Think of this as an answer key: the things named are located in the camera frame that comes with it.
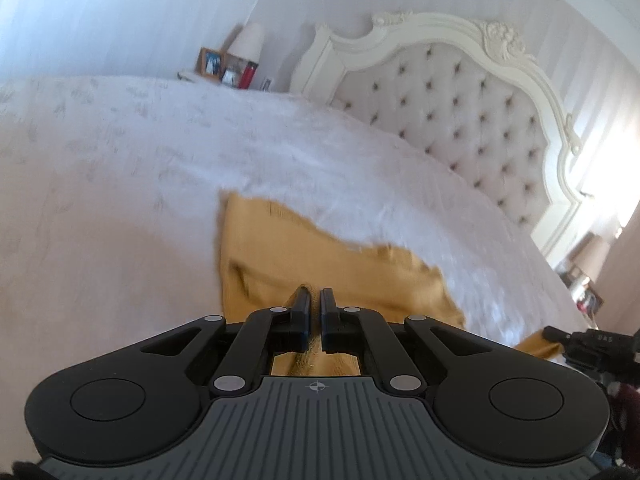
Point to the white wall socket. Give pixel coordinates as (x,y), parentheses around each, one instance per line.
(266,84)

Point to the red bottle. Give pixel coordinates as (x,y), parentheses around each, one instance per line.
(247,76)

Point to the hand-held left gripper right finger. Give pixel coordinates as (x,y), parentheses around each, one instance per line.
(326,325)

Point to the white bedspread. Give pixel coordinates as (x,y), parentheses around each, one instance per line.
(125,185)

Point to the beige table lamp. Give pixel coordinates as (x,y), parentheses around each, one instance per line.
(592,255)

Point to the wooden photo frame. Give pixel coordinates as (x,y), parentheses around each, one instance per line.
(210,63)

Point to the cream tufted headboard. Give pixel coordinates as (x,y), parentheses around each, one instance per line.
(450,110)

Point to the small photo frame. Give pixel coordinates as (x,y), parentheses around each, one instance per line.
(231,76)

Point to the white table lamp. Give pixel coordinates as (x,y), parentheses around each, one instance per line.
(248,40)

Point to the yellow knit sweater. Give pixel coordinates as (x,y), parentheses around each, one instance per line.
(260,255)

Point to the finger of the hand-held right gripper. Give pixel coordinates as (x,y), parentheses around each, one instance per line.
(557,335)

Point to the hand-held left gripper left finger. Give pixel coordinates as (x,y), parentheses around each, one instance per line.
(302,322)

